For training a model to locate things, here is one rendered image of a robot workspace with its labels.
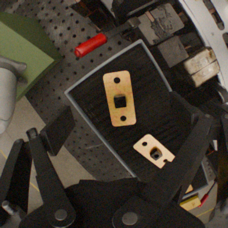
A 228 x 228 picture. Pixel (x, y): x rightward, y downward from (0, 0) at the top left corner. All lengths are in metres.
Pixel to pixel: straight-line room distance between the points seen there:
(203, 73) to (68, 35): 0.59
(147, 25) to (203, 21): 0.19
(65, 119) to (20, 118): 1.86
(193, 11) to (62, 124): 0.40
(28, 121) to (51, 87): 1.22
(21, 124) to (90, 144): 1.38
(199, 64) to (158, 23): 0.12
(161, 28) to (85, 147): 0.74
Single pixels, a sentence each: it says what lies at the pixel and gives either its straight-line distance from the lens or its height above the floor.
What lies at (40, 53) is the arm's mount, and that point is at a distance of 0.62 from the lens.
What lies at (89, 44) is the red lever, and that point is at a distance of 0.23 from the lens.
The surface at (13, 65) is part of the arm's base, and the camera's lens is 0.63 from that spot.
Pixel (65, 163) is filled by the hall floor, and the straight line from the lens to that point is 2.07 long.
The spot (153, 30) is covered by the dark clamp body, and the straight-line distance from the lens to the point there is 0.31.
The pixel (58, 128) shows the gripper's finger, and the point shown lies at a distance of 0.16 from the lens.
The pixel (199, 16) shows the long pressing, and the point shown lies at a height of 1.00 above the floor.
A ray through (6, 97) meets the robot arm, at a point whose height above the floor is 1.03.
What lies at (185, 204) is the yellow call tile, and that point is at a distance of 0.47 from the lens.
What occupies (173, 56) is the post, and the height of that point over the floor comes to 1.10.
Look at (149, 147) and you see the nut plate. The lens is 0.26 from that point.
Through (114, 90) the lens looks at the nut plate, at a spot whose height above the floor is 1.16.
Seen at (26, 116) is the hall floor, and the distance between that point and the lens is 1.93.
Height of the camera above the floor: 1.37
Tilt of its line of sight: 67 degrees down
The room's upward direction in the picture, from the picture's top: 169 degrees counter-clockwise
